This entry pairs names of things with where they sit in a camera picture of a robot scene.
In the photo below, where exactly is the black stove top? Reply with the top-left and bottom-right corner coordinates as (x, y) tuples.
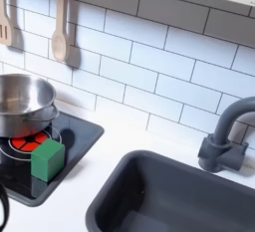
(0, 111), (106, 208)

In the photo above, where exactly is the wooden spoon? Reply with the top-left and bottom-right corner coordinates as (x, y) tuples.
(51, 0), (72, 63)

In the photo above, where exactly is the green cube block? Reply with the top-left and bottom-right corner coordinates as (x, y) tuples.
(30, 137), (66, 183)

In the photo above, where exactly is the steel pot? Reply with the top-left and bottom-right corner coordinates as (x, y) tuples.
(0, 73), (61, 139)

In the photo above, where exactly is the grey sink basin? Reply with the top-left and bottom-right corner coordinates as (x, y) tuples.
(85, 149), (255, 232)

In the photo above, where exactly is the grey tap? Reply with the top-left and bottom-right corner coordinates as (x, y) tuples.
(197, 96), (255, 173)

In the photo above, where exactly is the wooden slotted spatula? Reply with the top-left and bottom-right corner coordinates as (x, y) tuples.
(0, 0), (14, 47)

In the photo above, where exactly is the thin black cable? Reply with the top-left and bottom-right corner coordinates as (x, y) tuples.
(0, 183), (11, 232)

